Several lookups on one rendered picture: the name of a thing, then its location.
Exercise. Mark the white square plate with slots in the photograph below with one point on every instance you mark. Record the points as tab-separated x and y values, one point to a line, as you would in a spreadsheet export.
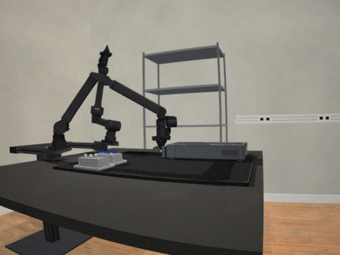
94	168

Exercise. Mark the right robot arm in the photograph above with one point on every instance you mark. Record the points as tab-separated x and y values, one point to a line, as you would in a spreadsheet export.
62	126

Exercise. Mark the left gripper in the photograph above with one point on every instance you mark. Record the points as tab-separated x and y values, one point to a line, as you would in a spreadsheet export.
106	53

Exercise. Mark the white block with round holes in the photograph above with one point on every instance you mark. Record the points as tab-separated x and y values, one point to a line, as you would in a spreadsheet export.
92	161
113	157

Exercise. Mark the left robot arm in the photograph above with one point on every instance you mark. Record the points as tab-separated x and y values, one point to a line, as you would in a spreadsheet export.
110	125

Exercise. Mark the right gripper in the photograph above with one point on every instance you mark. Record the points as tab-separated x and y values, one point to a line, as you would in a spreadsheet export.
161	137

